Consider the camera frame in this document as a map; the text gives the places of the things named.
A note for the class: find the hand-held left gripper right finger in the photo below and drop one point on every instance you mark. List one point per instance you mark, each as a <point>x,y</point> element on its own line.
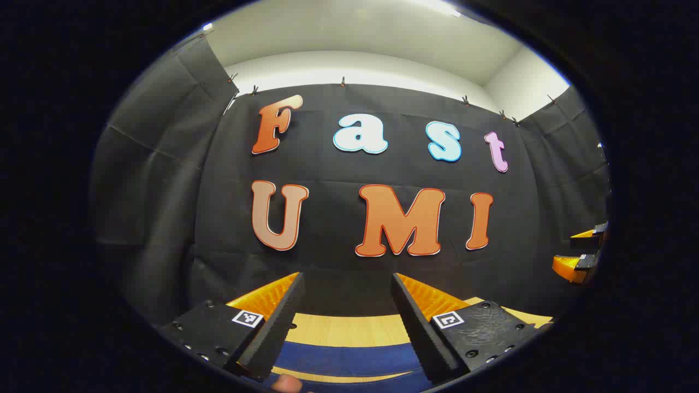
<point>420,338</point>

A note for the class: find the blue denim jeans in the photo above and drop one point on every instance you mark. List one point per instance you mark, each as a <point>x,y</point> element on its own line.
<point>349,360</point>

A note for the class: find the row of small backdrop clips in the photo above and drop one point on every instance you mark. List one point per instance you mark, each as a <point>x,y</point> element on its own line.
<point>342,82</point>

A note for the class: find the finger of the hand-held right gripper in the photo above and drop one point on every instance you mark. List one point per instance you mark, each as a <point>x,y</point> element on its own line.
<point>587,236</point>
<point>568,267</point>

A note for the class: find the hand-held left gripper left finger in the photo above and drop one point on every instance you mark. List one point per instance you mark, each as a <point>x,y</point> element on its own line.
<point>273,338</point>

